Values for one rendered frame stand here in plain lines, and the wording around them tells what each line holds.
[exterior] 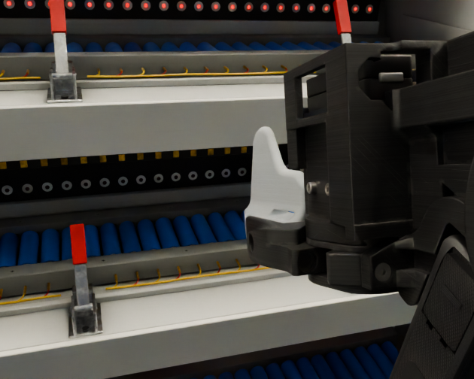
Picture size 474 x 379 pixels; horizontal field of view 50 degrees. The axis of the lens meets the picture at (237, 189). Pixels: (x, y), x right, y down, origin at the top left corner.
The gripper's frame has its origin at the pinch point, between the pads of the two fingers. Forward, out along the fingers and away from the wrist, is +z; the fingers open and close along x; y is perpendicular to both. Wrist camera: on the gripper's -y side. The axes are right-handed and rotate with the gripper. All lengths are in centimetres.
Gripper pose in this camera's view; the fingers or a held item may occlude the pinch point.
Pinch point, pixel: (291, 222)
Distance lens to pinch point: 30.4
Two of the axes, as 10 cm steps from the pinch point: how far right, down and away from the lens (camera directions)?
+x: -9.6, 0.7, -2.8
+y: -0.6, -10.0, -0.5
